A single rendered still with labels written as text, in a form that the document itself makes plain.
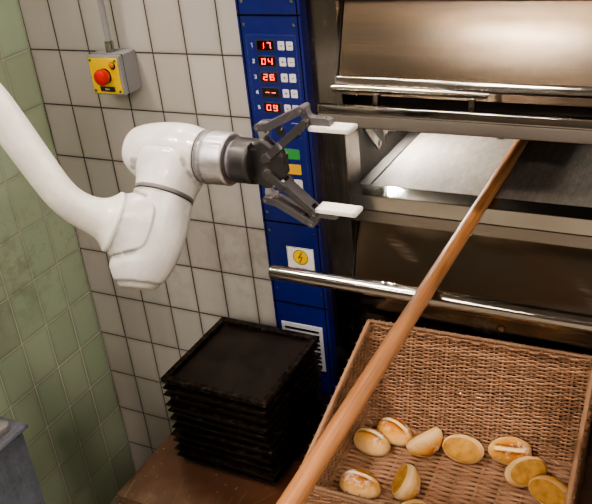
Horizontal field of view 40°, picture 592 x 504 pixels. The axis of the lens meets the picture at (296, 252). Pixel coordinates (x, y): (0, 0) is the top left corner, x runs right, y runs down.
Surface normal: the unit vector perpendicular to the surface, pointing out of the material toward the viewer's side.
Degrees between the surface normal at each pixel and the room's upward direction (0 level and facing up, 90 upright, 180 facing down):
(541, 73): 70
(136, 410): 90
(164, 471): 0
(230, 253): 90
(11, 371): 90
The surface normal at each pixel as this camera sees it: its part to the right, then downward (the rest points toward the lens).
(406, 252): -0.45, 0.13
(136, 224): 0.25, -0.11
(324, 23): -0.44, 0.46
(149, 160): -0.48, -0.22
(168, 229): 0.55, -0.05
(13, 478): 0.90, 0.12
